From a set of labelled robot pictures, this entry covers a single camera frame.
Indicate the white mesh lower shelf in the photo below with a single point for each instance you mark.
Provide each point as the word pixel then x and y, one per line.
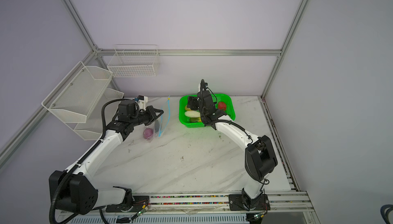
pixel 92 128

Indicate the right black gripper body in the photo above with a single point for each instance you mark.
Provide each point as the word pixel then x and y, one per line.
pixel 202 112

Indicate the aluminium front rail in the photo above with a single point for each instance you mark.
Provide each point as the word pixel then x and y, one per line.
pixel 198 203

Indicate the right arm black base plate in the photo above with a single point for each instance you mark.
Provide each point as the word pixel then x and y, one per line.
pixel 241 202

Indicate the white wire wall basket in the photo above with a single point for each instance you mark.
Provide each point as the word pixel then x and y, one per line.
pixel 135 60

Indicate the white mesh shelf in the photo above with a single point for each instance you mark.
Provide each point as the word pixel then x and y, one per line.
pixel 75 97
pixel 92 128

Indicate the green plastic basket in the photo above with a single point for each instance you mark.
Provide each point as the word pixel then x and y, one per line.
pixel 216 98

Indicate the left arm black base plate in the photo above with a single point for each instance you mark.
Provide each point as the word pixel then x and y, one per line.
pixel 132 204

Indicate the red toy pepper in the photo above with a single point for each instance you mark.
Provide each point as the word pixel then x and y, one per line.
pixel 222 106

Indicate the purple toy onion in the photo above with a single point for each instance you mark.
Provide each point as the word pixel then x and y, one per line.
pixel 148 133

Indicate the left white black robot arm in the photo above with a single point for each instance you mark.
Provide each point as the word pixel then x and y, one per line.
pixel 71 190

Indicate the white mesh upper shelf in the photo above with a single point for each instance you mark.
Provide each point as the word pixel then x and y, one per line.
pixel 75 97

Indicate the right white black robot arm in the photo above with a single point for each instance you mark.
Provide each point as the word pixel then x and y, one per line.
pixel 260 157

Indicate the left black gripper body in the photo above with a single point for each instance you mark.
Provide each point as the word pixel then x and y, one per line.
pixel 139 118

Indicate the clear zip bag blue zipper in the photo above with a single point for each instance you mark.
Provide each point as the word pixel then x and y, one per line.
pixel 163 104

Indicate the yellow green toy corn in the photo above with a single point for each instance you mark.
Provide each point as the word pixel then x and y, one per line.
pixel 195 120

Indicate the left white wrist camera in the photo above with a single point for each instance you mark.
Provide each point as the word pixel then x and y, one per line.
pixel 142 102

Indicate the white toy radish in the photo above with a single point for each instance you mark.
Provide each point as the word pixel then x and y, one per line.
pixel 192 114

